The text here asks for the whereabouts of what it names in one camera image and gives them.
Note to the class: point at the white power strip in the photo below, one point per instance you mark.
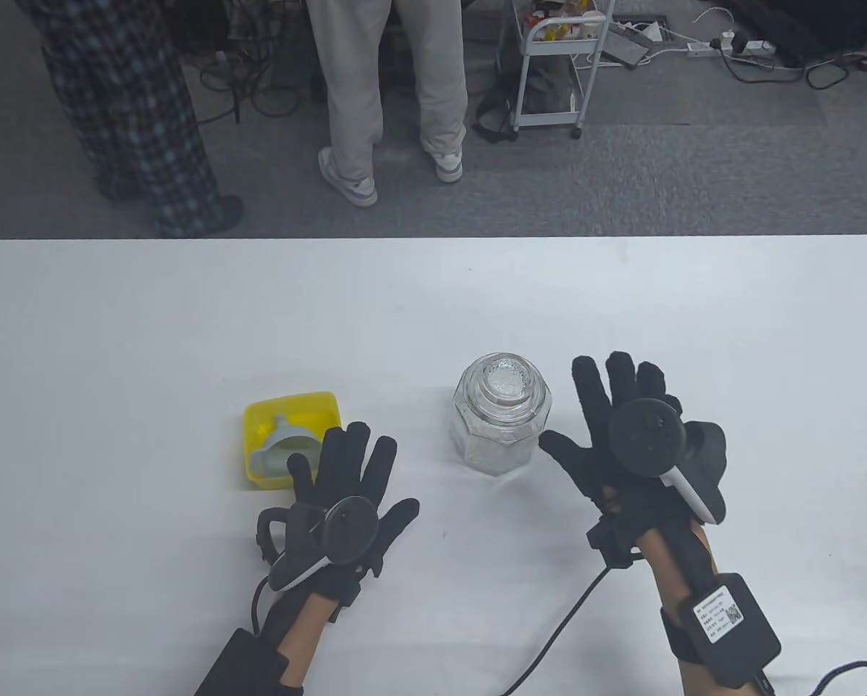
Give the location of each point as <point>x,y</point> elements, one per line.
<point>756,49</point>

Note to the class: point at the white sneaker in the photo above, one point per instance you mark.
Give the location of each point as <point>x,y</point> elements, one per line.
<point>444,163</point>
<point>350,185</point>

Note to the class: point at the white wheeled cart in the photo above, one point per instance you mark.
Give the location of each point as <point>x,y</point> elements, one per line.
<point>557,45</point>

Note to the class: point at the black bag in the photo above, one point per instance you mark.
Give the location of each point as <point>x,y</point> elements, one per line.
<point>495,116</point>

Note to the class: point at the person's right forearm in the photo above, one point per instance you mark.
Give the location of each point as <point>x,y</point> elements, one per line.
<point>669,558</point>

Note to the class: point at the clear glass jar lid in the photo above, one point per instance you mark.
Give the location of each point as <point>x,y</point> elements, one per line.
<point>507,380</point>

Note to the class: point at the plain black forearm box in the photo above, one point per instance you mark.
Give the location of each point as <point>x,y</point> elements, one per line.
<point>238,663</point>

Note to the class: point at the black and white controller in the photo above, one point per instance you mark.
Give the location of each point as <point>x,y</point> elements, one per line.
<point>351,529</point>
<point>647,437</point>

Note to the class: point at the yellow plastic container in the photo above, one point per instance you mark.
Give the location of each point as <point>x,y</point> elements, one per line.
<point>296,406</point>

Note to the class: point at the person's left forearm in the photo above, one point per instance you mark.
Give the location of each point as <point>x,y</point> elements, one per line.
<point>307,638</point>

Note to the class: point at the black box with white label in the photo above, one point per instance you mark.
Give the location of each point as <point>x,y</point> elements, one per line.
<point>749,649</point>

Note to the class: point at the person's right hand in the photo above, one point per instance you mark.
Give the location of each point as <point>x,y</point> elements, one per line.
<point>596,464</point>

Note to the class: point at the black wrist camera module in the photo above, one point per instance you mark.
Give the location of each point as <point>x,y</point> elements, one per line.
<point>615,544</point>
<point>345,602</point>

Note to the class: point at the person's left hand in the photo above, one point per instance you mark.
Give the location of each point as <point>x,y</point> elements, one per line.
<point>350,464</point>

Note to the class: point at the clear glass jar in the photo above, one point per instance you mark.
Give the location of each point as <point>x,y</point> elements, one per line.
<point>499,449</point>

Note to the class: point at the black fabric bundle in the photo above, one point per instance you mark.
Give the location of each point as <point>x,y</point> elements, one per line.
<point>803,22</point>

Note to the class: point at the pale blue funnel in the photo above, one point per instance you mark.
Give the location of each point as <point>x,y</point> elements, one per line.
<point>285,442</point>

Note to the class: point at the pile of colourful packets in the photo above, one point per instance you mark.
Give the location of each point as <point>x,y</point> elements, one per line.
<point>567,11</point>

